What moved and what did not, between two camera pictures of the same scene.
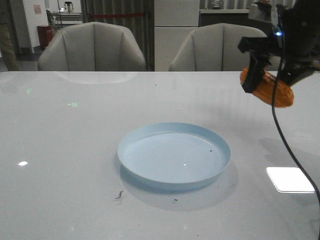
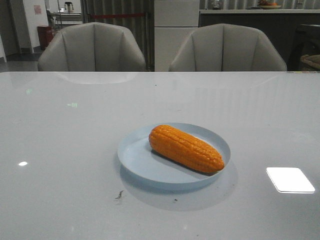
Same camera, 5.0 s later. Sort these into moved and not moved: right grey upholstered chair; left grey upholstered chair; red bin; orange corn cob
Moved: orange corn cob
Not moved: red bin; right grey upholstered chair; left grey upholstered chair
